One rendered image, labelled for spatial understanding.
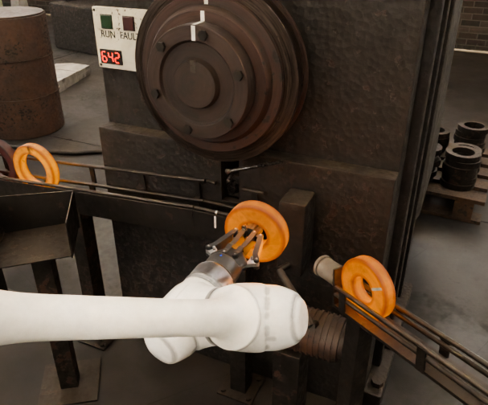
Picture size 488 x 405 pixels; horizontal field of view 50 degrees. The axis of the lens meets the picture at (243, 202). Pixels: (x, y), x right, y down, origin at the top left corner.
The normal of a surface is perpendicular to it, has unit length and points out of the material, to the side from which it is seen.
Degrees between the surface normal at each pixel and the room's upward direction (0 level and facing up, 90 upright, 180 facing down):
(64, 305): 25
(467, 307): 0
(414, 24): 90
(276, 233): 93
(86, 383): 0
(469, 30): 90
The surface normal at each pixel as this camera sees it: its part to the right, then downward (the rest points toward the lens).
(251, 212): -0.42, 0.48
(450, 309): 0.00, -0.88
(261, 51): 0.52, -0.04
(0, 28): 0.27, 0.46
